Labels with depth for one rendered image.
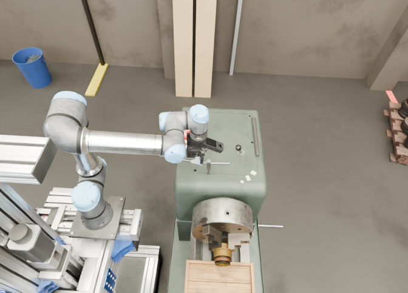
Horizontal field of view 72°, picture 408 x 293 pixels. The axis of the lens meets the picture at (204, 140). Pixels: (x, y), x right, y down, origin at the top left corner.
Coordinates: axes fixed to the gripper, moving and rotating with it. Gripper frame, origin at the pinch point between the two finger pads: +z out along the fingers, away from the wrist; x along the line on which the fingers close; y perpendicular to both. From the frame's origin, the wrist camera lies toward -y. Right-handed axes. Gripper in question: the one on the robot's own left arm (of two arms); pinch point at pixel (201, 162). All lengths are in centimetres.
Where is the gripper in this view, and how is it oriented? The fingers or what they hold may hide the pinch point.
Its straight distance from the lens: 136.7
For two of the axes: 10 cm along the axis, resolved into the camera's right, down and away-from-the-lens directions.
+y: -10.0, -0.3, -0.2
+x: -0.2, 7.7, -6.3
